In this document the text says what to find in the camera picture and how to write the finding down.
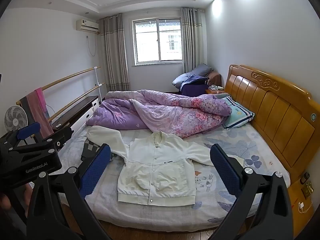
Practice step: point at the wooden nightstand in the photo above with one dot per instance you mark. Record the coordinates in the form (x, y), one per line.
(212, 91)

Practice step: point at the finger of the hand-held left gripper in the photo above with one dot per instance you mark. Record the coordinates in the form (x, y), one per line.
(27, 131)
(60, 137)

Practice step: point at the grey striped curtain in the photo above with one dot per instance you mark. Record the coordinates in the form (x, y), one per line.
(192, 40)
(113, 55)

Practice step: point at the wooden headboard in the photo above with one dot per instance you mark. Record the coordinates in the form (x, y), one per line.
(275, 115)

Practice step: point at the white standing fan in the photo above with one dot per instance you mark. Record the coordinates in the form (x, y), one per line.
(15, 118)

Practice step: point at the brown cloth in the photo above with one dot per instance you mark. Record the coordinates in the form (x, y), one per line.
(215, 78)

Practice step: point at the white-framed window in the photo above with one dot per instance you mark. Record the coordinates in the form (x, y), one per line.
(157, 40)

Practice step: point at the white bar post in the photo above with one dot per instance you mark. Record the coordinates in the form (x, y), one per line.
(98, 87)

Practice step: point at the purple floral quilt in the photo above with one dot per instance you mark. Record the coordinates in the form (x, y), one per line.
(165, 112)

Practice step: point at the floral bed sheet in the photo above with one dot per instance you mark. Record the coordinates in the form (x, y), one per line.
(212, 205)

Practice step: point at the wooden bedside cabinet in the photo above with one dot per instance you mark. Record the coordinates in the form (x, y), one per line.
(297, 217)

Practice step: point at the purple cloth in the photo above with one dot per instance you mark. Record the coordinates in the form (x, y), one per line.
(192, 87)

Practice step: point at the long wooden bar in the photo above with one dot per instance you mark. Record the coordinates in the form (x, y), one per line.
(75, 100)
(65, 78)

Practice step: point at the dark grey towel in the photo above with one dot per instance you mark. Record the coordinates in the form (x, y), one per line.
(26, 110)

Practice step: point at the white snap-button jacket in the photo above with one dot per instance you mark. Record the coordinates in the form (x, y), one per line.
(156, 170)

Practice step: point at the blue-grey bedding bundle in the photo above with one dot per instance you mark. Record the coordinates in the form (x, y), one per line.
(197, 70)

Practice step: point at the person's left hand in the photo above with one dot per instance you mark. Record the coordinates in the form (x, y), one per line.
(5, 201)

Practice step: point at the clutter on nightstand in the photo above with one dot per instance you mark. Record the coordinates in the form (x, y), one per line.
(216, 87)

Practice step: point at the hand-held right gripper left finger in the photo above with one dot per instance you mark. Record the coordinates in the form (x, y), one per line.
(96, 171)

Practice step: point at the teal striped pillow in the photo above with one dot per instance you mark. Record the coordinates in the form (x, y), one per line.
(237, 115)

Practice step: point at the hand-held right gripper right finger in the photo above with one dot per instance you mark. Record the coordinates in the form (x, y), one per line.
(225, 171)

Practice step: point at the grey checked garment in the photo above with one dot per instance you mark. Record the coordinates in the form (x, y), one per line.
(90, 147)

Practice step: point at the grey pillow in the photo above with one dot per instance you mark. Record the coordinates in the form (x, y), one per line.
(221, 95)

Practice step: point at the white dresser with dark top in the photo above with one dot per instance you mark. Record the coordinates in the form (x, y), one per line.
(80, 105)

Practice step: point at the pink towel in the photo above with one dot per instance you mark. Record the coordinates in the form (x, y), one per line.
(40, 110)

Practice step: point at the white air conditioner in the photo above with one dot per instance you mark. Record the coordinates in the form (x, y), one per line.
(86, 25)

